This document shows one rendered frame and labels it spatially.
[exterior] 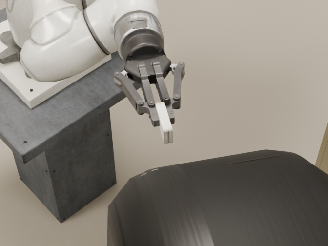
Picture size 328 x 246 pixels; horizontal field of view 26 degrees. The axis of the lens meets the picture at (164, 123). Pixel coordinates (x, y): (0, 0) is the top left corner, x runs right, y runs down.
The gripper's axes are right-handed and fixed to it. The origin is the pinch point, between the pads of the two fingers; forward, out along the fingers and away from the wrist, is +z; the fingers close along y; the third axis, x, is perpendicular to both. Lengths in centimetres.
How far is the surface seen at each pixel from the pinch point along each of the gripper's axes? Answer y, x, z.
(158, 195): -5.9, -15.6, 28.3
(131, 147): 4, 109, -103
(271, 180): 7.6, -16.2, 29.6
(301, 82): 77, 107, -122
